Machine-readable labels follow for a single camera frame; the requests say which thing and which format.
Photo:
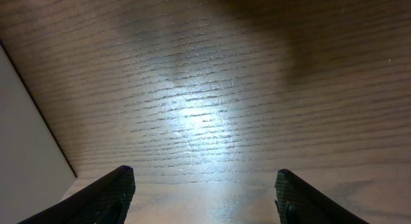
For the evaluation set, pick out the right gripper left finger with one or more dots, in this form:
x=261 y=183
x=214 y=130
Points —
x=106 y=200

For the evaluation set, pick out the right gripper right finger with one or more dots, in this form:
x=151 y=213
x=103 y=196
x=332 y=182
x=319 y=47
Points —
x=299 y=202

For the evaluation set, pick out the white cardboard box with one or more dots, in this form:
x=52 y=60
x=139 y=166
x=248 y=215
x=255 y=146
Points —
x=34 y=173

